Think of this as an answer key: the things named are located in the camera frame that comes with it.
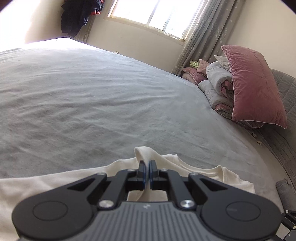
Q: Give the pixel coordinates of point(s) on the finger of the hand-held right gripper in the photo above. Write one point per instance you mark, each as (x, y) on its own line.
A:
(291, 222)

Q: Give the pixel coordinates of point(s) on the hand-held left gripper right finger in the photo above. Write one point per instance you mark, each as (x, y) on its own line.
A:
(153, 176)

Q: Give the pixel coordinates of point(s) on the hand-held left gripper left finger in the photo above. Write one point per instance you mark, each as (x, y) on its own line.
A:
(142, 176)

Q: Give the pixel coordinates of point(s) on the cream t-shirt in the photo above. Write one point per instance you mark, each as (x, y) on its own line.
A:
(46, 183)

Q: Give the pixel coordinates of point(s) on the grey cloth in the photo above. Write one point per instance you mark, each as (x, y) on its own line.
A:
(286, 194)

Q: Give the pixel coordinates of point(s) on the small brown scraps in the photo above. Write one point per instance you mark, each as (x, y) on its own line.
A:
(258, 142)

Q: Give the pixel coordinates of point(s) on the grey bed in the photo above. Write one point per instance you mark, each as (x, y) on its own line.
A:
(92, 97)

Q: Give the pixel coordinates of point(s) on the folded grey quilt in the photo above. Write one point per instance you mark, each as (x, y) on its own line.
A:
(215, 92)

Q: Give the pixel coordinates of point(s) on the small pink pillow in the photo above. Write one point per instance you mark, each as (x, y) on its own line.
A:
(192, 74)

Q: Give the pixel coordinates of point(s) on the green patterned item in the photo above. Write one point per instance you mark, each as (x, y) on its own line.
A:
(194, 64)

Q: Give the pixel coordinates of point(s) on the pink folded cloth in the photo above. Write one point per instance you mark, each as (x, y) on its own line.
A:
(203, 67)

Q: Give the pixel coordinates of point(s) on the grey quilted headboard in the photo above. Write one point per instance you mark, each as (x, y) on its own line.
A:
(289, 97)

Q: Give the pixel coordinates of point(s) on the white pillow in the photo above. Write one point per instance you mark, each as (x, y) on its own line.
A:
(222, 61)

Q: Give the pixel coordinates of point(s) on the large pink velvet pillow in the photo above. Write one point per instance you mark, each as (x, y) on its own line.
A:
(252, 85)

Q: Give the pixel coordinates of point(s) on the grey star-patterned curtain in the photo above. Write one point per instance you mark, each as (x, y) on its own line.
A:
(205, 34)

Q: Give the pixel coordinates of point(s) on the window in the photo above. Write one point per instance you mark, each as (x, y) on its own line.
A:
(150, 11)

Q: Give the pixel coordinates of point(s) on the dark hanging jacket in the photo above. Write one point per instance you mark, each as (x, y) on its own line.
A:
(74, 16)

